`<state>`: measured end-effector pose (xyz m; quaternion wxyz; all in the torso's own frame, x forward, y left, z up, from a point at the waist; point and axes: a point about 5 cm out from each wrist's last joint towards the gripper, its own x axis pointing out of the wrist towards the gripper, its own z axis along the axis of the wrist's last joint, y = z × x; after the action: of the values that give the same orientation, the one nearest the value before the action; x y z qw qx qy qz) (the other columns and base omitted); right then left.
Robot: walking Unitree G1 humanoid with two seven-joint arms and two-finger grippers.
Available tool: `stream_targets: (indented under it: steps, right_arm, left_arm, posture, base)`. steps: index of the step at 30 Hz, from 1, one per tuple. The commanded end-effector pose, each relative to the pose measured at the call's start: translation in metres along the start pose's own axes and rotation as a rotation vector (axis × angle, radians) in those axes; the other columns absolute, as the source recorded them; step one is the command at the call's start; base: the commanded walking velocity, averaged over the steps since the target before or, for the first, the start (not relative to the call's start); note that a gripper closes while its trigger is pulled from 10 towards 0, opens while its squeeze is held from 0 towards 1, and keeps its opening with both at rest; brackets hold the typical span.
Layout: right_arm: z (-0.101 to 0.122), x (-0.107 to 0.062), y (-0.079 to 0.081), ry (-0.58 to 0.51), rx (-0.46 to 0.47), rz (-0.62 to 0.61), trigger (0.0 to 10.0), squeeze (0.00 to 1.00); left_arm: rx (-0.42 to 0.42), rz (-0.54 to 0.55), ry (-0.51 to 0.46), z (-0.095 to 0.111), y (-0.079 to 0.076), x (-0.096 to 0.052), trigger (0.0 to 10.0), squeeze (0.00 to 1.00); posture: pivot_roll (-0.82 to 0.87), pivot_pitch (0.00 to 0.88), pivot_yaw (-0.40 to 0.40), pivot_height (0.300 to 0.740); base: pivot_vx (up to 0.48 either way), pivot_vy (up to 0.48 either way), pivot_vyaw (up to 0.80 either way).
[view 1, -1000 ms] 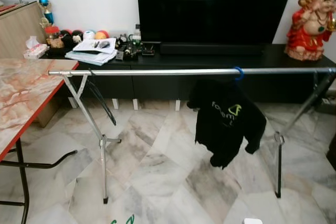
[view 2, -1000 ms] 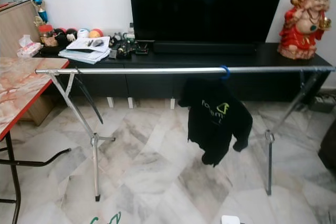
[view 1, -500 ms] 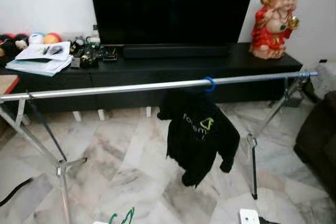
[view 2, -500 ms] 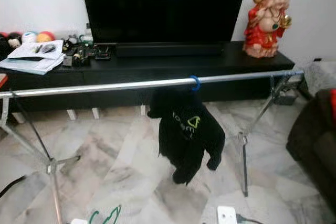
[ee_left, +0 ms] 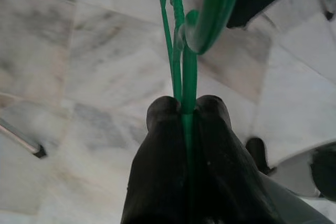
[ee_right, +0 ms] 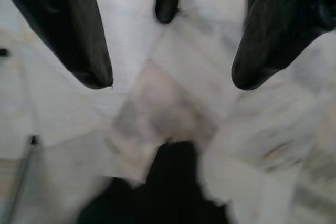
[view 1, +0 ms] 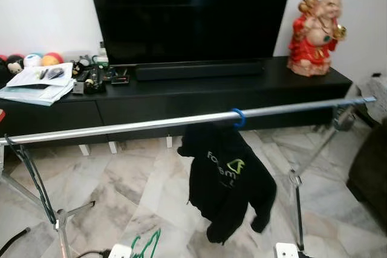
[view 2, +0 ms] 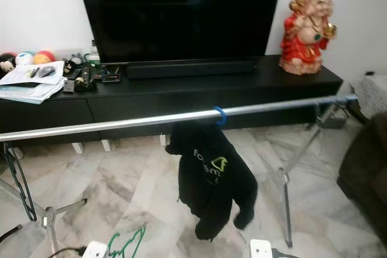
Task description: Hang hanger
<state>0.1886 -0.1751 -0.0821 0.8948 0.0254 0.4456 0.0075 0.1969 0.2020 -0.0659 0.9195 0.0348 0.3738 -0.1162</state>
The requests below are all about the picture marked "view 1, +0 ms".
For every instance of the green plastic hanger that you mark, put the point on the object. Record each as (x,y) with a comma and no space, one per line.
(145,247)

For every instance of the blue plastic hanger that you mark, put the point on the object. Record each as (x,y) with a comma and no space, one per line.
(240,113)

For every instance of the dark plastic hanger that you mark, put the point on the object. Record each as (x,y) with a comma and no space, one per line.
(33,176)

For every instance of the side table with lace cover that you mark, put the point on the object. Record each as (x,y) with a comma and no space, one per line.
(372,98)

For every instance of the dark brown sofa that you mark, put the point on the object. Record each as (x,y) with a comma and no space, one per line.
(369,173)

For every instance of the red laughing Buddha statue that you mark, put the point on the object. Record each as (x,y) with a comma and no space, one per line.
(314,40)

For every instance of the black shirt with green logo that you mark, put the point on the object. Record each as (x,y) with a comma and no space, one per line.
(224,191)

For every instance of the black soundbar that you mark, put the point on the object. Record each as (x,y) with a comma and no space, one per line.
(199,70)

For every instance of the black TV cabinet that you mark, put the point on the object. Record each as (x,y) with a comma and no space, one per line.
(181,98)

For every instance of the black television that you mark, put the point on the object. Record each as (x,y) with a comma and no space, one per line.
(187,10)

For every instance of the silver metal clothes rack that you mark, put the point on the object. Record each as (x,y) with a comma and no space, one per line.
(151,122)

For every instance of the black box with red display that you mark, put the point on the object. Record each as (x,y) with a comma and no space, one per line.
(121,78)

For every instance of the bottle with green label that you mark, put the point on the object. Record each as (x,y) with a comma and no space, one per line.
(103,55)

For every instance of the orange ball toy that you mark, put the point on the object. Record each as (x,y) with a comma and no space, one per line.
(52,58)

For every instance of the white paper stack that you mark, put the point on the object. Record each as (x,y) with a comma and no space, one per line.
(36,89)

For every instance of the white ball toy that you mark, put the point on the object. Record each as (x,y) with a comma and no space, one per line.
(32,60)

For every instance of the black plush toy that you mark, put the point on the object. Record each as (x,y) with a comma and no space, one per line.
(12,64)

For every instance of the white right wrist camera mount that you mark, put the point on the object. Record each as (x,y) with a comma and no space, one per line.
(288,251)

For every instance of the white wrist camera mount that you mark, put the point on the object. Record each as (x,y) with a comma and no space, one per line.
(288,251)
(120,252)

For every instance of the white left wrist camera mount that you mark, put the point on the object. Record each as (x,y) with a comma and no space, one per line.
(120,252)

